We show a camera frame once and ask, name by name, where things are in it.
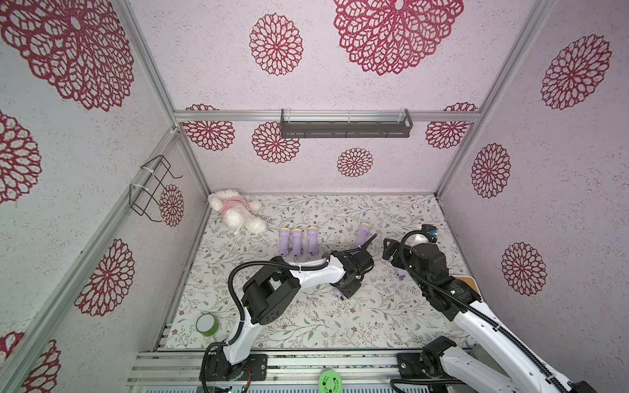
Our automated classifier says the purple flashlight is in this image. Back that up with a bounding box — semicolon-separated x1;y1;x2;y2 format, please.
333;288;347;301
308;226;319;255
278;228;291;256
292;229;303;258
355;223;370;247

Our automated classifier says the purple flashlight by right arm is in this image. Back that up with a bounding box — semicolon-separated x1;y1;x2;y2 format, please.
395;268;408;280

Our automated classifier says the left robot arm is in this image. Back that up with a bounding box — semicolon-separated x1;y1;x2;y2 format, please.
199;235;377;392

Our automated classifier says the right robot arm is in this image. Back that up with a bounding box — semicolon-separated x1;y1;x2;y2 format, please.
383;224;594;392

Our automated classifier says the green round disc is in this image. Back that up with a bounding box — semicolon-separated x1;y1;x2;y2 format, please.
318;369;343;393

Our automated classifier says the white plush toy pink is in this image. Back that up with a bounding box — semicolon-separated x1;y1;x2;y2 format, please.
208;189;267;235

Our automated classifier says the green tape roll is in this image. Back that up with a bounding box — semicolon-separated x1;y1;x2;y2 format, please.
195;314;219;337

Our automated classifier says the black wall shelf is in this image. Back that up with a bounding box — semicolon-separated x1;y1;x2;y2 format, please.
279;110;414;139

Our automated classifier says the black wire wall rack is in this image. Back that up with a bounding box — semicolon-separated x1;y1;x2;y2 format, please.
128;155;184;227

